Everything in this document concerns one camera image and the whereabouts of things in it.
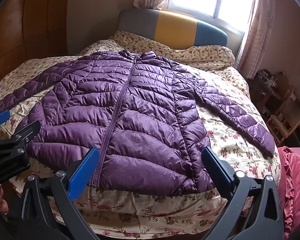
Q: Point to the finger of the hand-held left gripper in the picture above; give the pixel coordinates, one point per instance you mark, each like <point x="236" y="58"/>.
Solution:
<point x="0" y="119"/>
<point x="27" y="131"/>

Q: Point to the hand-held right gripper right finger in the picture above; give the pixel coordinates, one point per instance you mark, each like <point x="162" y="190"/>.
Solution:
<point x="218" y="171"/>

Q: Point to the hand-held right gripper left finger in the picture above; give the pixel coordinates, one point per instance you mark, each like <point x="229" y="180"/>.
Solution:
<point x="82" y="173"/>

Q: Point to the purple puffer jacket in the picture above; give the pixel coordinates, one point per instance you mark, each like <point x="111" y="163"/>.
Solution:
<point x="140" y="105"/>

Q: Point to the person's left hand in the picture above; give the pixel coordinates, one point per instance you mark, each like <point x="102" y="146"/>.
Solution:
<point x="1" y="197"/>

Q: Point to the rose print cream quilt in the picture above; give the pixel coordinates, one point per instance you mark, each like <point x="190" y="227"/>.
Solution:
<point x="215" y="135"/>

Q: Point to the pink ruffled blanket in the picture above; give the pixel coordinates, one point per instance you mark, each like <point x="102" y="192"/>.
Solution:
<point x="295" y="185"/>

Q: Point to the wooden wardrobe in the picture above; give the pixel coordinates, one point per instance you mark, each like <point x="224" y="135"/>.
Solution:
<point x="27" y="25"/>

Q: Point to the small-flower print bedding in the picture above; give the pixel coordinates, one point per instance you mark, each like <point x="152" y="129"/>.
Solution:
<point x="165" y="47"/>

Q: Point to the long pink patterned curtain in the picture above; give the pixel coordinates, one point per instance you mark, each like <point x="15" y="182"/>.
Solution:
<point x="258" y="30"/>

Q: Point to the grey yellow blue headboard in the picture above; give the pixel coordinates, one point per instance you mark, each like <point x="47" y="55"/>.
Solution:
<point x="175" y="27"/>

